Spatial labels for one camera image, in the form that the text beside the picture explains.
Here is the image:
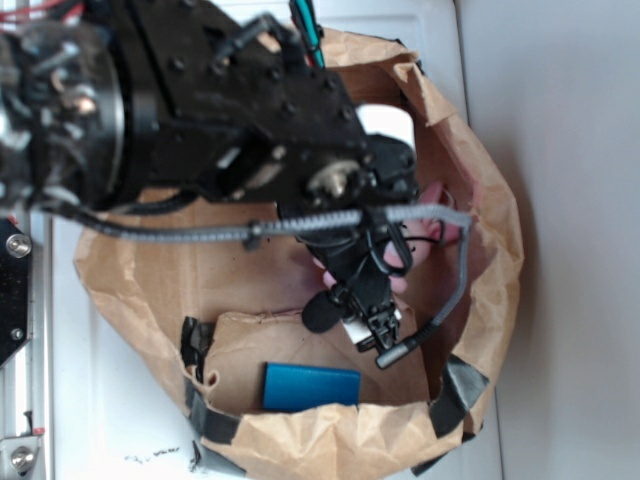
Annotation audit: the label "blue rectangular block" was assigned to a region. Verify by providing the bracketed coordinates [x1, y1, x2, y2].
[262, 363, 361, 412]

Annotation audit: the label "grey braided cable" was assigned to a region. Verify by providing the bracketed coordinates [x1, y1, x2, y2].
[34, 203, 474, 369]

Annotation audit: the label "white plastic tray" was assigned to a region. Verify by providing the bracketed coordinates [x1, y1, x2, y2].
[50, 1, 466, 479]

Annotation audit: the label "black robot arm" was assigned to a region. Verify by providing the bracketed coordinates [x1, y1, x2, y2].
[1, 1, 417, 353]

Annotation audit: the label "brown paper bag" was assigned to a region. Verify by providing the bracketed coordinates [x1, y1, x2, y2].
[75, 30, 524, 479]

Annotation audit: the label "black mounting bracket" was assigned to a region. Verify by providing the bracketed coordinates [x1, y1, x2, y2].
[0, 216, 33, 367]

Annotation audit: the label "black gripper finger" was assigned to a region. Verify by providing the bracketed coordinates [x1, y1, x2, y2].
[297, 222, 405, 353]

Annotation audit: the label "pink plush bunny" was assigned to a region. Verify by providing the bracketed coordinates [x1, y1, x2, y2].
[314, 181, 460, 294]

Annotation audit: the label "red and green wires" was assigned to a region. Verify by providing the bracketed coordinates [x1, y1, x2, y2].
[288, 0, 329, 69]

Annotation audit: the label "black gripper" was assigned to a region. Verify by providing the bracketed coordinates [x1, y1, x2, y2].
[124, 1, 418, 210]

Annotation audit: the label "small black foam microphone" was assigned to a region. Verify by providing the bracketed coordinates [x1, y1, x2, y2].
[302, 291, 344, 334]

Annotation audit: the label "aluminium frame rail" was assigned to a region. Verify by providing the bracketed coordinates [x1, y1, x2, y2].
[1, 212, 55, 479]

